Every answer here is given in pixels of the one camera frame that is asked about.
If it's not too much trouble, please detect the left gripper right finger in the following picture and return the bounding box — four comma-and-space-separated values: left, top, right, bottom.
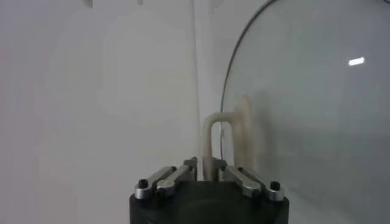
211, 157, 286, 202

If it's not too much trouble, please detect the glass lid with cream handle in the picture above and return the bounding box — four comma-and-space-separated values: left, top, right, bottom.
200, 0, 390, 224

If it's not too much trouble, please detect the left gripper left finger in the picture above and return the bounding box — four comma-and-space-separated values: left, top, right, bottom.
133, 156, 198, 200

